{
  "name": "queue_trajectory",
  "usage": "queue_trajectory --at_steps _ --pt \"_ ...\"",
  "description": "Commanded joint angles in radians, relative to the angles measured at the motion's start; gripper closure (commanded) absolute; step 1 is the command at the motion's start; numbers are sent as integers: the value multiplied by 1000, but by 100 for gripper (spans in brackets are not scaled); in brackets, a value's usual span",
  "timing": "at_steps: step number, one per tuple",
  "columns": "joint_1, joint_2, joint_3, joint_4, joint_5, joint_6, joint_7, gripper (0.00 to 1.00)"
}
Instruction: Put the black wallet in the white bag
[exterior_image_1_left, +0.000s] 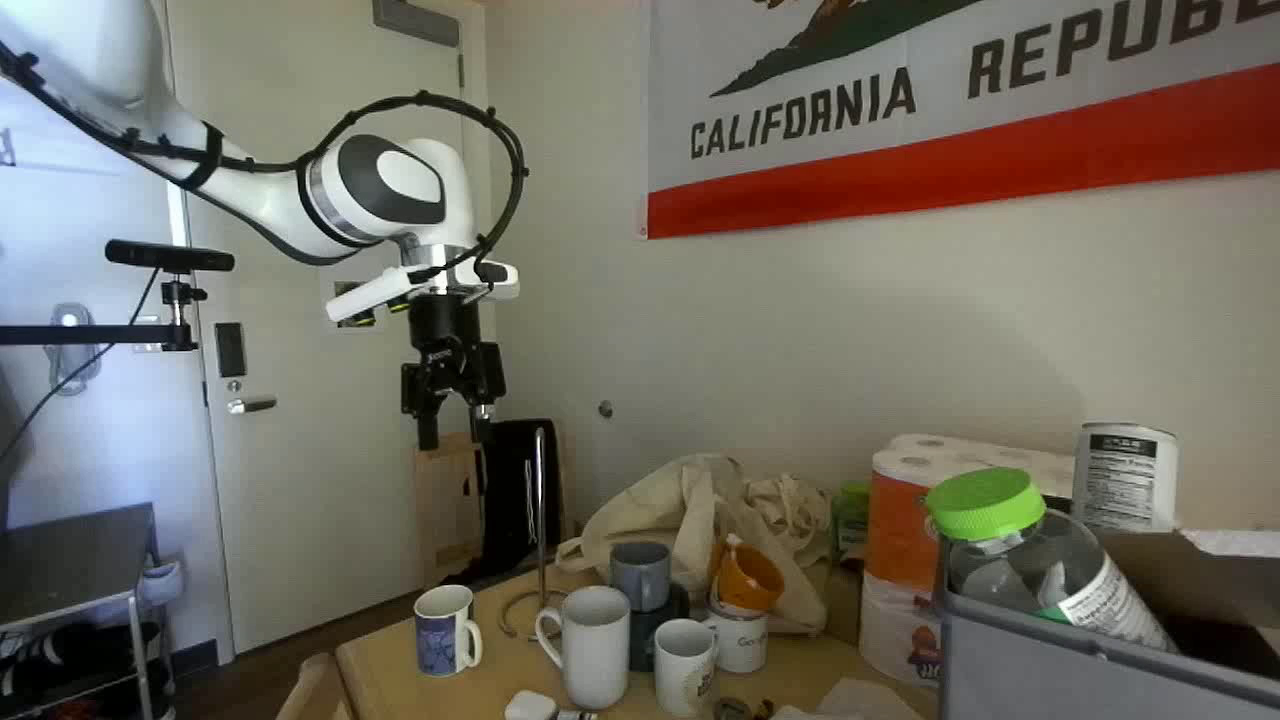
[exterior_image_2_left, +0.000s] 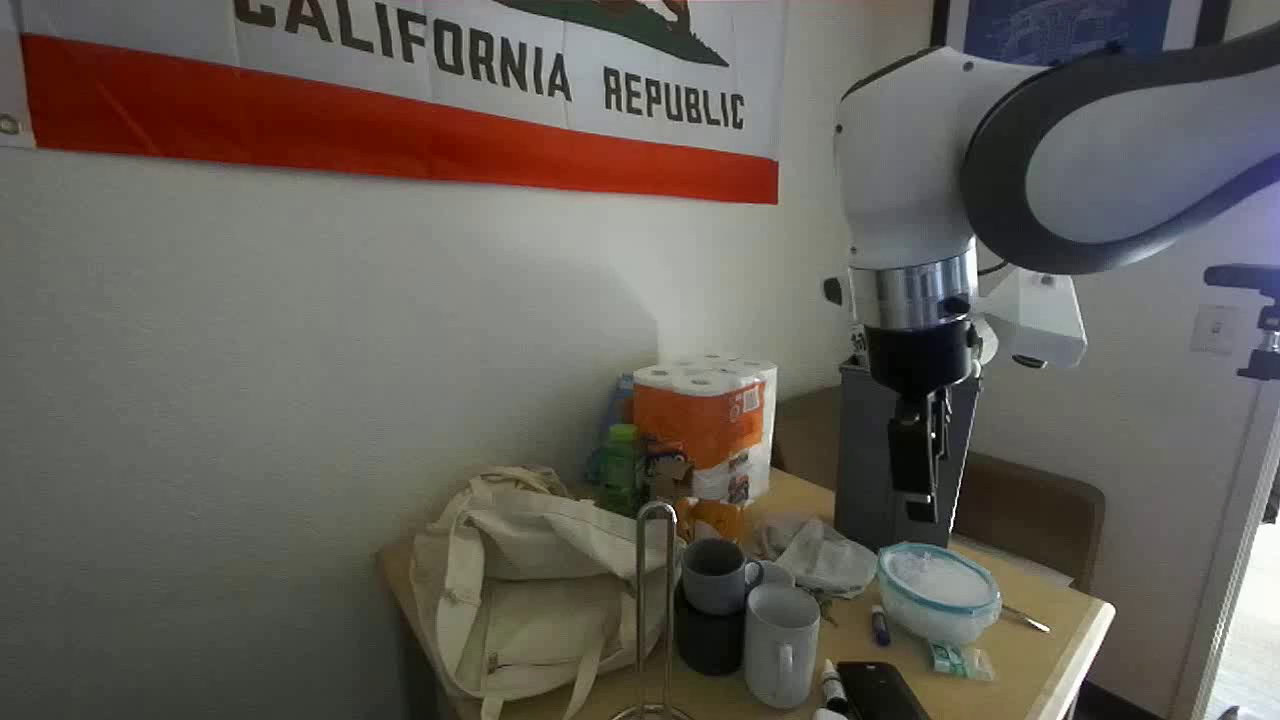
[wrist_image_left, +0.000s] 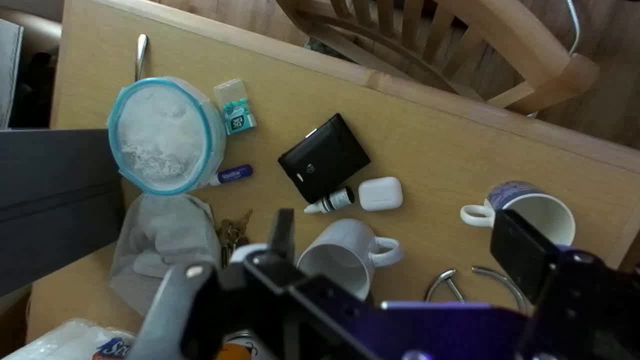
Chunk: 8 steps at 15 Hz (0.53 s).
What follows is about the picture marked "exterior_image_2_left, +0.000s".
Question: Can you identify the metal paper towel holder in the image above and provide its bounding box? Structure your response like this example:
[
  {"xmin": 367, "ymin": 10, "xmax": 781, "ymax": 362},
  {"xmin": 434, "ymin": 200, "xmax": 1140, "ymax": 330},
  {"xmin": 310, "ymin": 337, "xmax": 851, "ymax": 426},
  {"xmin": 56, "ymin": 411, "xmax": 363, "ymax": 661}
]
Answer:
[{"xmin": 630, "ymin": 495, "xmax": 685, "ymax": 666}]

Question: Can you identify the black wallet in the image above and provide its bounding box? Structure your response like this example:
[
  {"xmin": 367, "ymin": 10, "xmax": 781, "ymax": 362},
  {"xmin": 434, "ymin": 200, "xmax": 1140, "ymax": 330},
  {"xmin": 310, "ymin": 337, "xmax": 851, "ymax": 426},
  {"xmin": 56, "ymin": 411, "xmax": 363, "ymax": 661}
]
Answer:
[{"xmin": 835, "ymin": 655, "xmax": 930, "ymax": 720}]

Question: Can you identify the crumpled clear plastic bag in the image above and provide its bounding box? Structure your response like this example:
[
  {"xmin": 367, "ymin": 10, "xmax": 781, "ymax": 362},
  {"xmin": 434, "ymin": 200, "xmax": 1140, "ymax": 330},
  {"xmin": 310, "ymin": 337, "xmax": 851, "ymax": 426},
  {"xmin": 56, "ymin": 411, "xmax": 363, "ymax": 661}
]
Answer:
[{"xmin": 756, "ymin": 515, "xmax": 878, "ymax": 598}]

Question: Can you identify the orange paper towel pack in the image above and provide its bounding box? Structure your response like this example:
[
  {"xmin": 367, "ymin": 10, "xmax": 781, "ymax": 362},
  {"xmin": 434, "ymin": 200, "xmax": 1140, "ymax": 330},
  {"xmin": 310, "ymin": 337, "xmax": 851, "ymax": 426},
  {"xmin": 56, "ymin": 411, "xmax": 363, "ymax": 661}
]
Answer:
[{"xmin": 626, "ymin": 354, "xmax": 781, "ymax": 514}]

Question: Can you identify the grey mug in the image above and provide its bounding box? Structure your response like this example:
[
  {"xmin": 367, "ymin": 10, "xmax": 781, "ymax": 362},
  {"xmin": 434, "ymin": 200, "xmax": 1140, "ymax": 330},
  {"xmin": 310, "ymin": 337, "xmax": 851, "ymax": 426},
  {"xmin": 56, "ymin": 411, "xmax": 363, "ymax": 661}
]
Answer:
[{"xmin": 678, "ymin": 535, "xmax": 769, "ymax": 621}]

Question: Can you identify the California Republic flag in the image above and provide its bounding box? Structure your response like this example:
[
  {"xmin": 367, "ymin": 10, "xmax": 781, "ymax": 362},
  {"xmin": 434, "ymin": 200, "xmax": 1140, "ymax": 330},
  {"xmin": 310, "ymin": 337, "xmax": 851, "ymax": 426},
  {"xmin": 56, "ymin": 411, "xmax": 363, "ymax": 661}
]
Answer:
[{"xmin": 0, "ymin": 0, "xmax": 792, "ymax": 212}]

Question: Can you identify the green candy packet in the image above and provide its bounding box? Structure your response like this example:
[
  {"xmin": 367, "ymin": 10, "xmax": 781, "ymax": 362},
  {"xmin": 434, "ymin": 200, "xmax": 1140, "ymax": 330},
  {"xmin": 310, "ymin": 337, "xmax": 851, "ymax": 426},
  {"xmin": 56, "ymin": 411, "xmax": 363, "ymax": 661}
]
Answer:
[{"xmin": 925, "ymin": 640, "xmax": 995, "ymax": 684}]

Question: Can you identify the brown chair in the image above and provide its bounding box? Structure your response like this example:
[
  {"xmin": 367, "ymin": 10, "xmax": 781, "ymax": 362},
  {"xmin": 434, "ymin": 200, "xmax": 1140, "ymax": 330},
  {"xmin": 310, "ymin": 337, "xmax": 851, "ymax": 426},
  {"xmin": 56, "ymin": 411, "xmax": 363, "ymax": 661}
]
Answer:
[{"xmin": 776, "ymin": 383, "xmax": 1106, "ymax": 594}]

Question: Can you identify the glass bowl with lid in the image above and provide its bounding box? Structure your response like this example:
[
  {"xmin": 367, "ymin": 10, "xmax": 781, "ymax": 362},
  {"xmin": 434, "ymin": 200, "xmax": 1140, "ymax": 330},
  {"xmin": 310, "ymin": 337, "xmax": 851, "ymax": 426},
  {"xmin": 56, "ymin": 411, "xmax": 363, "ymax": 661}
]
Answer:
[{"xmin": 876, "ymin": 535, "xmax": 1009, "ymax": 651}]

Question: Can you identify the small white bottle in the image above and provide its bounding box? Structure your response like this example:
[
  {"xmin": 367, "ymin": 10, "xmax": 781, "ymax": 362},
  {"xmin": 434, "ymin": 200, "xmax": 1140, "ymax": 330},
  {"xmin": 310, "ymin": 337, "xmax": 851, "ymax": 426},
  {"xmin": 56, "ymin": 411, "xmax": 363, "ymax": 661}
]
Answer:
[{"xmin": 812, "ymin": 655, "xmax": 855, "ymax": 718}]

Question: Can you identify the metal spoon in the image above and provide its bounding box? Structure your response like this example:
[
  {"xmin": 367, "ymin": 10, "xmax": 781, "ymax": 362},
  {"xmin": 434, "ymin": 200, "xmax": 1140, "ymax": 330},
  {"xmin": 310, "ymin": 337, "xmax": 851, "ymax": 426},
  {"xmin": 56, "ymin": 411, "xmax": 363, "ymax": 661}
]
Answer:
[{"xmin": 995, "ymin": 602, "xmax": 1054, "ymax": 640}]

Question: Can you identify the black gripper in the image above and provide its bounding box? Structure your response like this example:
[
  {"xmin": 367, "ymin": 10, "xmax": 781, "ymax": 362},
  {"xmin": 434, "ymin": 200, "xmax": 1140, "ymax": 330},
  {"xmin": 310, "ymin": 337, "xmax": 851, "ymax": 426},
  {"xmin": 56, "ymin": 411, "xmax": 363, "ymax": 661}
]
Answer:
[{"xmin": 859, "ymin": 322, "xmax": 993, "ymax": 530}]

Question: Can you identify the orange cup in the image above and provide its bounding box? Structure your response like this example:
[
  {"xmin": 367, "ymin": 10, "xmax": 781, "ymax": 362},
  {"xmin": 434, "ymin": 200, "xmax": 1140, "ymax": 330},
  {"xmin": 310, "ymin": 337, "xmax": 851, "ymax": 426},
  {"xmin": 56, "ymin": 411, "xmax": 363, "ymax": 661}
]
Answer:
[{"xmin": 685, "ymin": 492, "xmax": 751, "ymax": 542}]

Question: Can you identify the tall white mug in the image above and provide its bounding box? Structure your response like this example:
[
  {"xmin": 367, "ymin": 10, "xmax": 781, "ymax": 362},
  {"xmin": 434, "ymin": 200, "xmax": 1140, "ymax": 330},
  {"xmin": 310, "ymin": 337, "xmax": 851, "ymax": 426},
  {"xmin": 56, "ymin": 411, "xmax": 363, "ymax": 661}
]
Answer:
[{"xmin": 741, "ymin": 582, "xmax": 825, "ymax": 713}]

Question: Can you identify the white light switch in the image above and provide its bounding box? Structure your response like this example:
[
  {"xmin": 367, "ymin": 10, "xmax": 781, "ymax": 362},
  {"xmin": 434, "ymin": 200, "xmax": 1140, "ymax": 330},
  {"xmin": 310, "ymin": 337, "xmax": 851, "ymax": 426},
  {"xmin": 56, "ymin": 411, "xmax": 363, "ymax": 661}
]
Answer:
[{"xmin": 1188, "ymin": 300, "xmax": 1252, "ymax": 355}]

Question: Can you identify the clear glass rim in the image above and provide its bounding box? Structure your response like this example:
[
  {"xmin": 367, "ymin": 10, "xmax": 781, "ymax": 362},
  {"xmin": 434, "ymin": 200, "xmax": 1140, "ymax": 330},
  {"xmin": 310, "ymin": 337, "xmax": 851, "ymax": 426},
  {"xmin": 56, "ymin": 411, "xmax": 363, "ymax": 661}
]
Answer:
[{"xmin": 602, "ymin": 697, "xmax": 702, "ymax": 720}]

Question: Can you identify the small green bottle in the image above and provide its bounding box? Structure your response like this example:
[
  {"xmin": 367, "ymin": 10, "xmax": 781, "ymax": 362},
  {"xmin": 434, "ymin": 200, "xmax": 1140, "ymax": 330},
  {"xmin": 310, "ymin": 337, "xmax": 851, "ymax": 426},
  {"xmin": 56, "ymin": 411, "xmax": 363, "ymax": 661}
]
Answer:
[{"xmin": 590, "ymin": 419, "xmax": 651, "ymax": 515}]

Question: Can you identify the white canvas bag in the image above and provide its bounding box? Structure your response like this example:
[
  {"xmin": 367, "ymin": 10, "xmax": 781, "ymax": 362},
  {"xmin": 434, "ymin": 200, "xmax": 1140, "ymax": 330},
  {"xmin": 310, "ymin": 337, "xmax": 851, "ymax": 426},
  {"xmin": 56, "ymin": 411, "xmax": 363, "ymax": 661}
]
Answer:
[{"xmin": 403, "ymin": 463, "xmax": 670, "ymax": 720}]

